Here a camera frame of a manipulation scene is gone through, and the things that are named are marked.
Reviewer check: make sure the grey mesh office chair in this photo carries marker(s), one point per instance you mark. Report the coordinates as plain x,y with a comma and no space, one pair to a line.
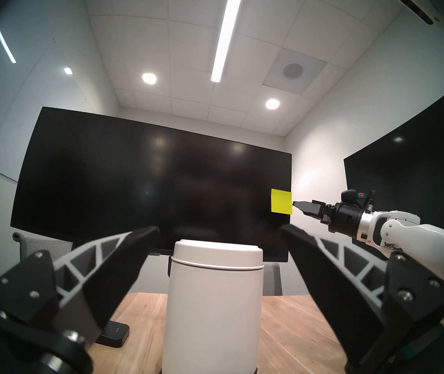
31,242
272,277

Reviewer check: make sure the round ceiling speaker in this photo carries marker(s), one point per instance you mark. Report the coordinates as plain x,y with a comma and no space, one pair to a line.
293,71

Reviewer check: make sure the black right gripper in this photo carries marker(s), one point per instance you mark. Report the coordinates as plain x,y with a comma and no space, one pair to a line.
343,221

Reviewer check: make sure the large black wall television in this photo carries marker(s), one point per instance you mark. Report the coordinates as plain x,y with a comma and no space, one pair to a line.
421,163

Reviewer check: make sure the white robot head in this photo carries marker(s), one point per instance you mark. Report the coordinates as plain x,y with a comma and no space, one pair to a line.
417,5

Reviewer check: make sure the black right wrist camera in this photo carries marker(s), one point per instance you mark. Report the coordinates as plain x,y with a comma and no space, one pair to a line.
350,198

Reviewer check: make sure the yellow sticky note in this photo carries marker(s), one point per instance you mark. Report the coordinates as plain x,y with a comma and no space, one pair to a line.
281,201

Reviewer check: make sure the white pedal trash can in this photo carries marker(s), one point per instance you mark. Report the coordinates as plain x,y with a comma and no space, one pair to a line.
212,311

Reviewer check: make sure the glass whiteboard with writing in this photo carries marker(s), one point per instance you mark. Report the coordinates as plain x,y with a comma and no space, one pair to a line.
19,104

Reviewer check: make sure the black curved computer monitor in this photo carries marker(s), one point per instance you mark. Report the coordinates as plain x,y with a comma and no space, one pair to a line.
148,182

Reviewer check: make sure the round ceiling downlight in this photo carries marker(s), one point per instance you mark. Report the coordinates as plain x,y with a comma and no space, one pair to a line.
149,78
272,103

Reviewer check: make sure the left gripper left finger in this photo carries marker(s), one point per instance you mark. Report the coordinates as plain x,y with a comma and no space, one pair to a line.
89,283

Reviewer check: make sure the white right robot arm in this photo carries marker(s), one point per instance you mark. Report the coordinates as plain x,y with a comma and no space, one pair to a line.
432,244

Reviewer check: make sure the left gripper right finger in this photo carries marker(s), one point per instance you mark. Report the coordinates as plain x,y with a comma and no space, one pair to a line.
354,299

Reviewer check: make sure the linear ceiling light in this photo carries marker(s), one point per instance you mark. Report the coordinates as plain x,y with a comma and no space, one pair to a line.
226,30

